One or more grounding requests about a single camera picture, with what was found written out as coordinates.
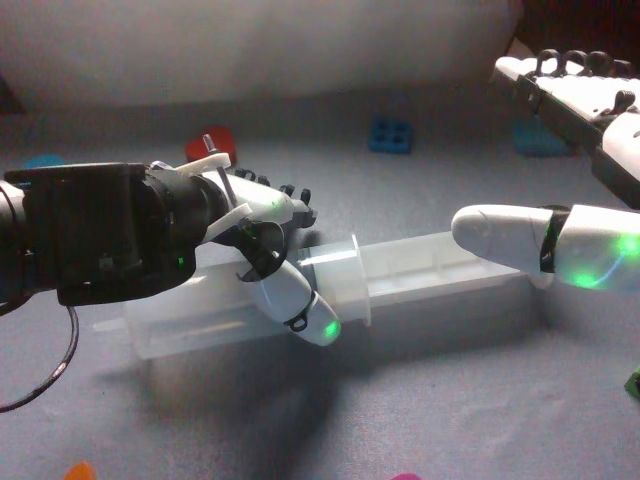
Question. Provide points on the white backdrop sheet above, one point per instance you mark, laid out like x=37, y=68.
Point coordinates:
x=250, y=45

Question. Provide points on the brown cardboard board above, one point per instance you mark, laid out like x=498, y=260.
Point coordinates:
x=517, y=48

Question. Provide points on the light blue round disc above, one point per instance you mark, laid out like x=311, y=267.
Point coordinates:
x=42, y=161

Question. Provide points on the green cube block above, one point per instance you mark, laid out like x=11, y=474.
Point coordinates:
x=634, y=385

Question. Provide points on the large clear plastic syringe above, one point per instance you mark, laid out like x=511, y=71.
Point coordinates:
x=400, y=280

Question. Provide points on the blue rounded block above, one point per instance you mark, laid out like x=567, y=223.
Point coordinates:
x=537, y=140

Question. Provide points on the orange block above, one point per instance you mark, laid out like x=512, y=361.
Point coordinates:
x=80, y=471

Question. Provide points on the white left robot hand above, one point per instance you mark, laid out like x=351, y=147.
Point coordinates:
x=295, y=300

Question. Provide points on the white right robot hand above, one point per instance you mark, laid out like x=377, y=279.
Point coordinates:
x=500, y=235

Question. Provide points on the magenta round block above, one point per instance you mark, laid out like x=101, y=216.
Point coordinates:
x=405, y=476

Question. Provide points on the red heart block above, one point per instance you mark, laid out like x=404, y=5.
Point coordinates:
x=195, y=147

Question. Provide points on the grey table cloth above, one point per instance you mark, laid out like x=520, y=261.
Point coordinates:
x=400, y=410

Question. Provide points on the blue square four-hole block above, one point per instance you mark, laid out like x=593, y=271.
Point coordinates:
x=391, y=136

